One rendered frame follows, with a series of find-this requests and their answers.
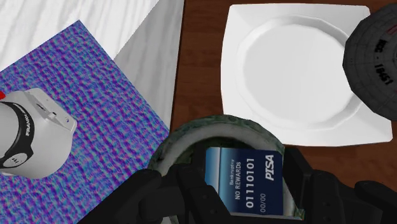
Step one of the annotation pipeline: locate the purple blue patterned robot stand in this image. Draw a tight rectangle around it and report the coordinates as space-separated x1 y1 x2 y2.
0 19 171 224

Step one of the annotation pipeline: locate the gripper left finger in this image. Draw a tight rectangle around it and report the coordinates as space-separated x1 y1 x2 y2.
77 143 233 224

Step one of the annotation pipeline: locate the blue bank card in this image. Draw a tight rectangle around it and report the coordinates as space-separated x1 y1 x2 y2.
204 146 284 216

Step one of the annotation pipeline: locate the green white bowl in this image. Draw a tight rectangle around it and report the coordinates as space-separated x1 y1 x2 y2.
148 115 306 221

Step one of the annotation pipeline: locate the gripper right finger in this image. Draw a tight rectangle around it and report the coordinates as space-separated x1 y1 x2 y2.
282 147 397 224

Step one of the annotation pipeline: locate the dark grey round saucer model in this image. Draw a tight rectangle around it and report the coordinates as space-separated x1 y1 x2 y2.
342 3 397 121

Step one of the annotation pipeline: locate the white square plate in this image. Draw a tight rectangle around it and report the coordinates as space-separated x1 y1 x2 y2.
219 3 393 147

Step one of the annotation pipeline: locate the brown wooden table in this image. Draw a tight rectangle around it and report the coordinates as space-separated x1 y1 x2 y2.
169 0 397 190

